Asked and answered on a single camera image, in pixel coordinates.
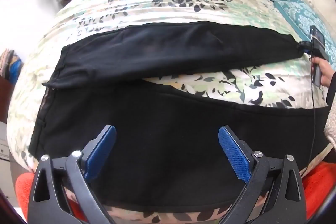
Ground white drawer cabinet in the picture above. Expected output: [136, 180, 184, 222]
[0, 122, 11, 161]

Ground colourful cloth bundle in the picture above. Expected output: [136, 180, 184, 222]
[0, 49, 25, 85]

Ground red fuzzy blanket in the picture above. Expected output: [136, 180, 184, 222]
[14, 161, 335, 224]

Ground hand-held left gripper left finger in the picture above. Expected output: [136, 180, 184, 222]
[26, 125, 117, 224]

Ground person's right hand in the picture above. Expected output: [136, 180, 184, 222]
[312, 57, 335, 88]

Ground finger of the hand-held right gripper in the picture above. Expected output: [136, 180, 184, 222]
[297, 41, 312, 54]

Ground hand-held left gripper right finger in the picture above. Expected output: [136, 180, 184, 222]
[218, 126, 307, 224]

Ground leaf print comforter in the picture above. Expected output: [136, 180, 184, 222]
[7, 0, 331, 224]

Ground teal patterned cloth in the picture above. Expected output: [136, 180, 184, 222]
[259, 0, 330, 56]

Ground person's right forearm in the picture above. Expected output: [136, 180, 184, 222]
[323, 74, 336, 147]

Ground black pants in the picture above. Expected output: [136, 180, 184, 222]
[28, 21, 331, 211]

